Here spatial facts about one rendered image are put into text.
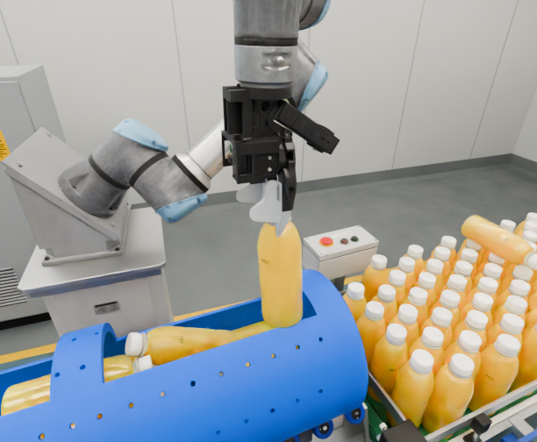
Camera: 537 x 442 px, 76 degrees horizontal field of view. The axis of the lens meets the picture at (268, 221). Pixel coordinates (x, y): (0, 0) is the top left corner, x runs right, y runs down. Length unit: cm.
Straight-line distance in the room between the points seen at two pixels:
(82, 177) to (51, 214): 11
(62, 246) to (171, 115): 242
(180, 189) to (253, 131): 40
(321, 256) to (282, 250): 46
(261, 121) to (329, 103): 321
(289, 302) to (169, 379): 21
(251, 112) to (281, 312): 31
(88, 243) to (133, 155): 25
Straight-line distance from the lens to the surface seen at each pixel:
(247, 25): 42
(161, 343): 66
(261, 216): 48
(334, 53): 360
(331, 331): 62
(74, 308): 99
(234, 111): 45
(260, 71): 42
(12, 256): 238
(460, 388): 80
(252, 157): 44
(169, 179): 82
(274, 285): 55
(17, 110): 203
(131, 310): 99
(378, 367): 84
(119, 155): 86
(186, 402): 57
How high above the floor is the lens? 166
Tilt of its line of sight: 30 degrees down
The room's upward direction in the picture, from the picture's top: straight up
